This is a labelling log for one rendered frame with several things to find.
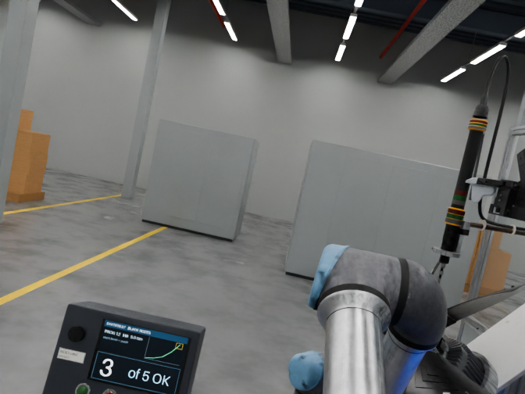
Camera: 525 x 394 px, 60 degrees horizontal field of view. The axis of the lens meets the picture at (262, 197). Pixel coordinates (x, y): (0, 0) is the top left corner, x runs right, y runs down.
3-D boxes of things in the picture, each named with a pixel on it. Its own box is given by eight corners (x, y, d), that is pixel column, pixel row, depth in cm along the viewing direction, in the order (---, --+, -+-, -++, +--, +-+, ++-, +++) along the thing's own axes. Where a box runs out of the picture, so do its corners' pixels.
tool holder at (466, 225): (446, 252, 128) (455, 218, 127) (469, 259, 122) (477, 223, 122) (426, 249, 123) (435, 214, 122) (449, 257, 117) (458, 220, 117)
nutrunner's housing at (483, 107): (441, 261, 125) (482, 96, 122) (454, 265, 122) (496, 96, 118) (433, 260, 123) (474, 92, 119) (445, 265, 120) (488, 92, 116)
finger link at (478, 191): (454, 198, 112) (488, 205, 104) (459, 174, 111) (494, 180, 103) (462, 199, 113) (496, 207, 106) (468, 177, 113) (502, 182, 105)
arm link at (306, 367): (281, 382, 99) (290, 345, 98) (318, 377, 105) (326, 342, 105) (304, 402, 93) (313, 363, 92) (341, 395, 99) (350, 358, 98)
